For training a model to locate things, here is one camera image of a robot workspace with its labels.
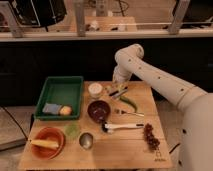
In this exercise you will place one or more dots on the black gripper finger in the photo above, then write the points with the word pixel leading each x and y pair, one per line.
pixel 120 93
pixel 113 93

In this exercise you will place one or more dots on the yellow corn cob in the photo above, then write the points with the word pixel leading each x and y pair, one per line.
pixel 45 143

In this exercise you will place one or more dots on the wooden board table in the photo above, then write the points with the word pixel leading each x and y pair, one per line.
pixel 121 149

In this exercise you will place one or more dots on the small metal cup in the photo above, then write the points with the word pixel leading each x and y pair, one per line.
pixel 86 140

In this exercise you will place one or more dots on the dark red grapes bunch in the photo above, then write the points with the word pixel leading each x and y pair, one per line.
pixel 152 141

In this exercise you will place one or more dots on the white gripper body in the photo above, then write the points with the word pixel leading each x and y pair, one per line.
pixel 120 76

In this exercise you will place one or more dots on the white handled brush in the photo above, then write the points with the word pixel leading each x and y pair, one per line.
pixel 108 127

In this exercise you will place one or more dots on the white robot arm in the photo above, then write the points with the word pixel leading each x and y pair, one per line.
pixel 196 149

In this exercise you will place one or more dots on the metal frame rail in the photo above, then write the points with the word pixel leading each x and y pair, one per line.
pixel 115 19

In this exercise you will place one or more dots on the green plastic tray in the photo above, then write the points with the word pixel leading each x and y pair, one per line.
pixel 61 90

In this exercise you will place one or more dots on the silver fork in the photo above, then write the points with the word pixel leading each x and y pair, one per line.
pixel 118 111

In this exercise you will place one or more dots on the green round lid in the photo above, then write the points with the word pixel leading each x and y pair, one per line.
pixel 72 130

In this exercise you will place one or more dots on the black box device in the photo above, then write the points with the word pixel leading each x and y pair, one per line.
pixel 38 13

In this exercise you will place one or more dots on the dark maroon bowl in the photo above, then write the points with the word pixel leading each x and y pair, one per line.
pixel 99 111

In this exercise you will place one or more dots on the orange clay bowl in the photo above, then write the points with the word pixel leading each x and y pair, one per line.
pixel 48 133

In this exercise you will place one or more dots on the white paper cup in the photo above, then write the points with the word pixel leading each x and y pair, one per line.
pixel 95 90

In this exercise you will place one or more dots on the blue sponge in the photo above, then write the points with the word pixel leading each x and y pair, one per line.
pixel 50 108

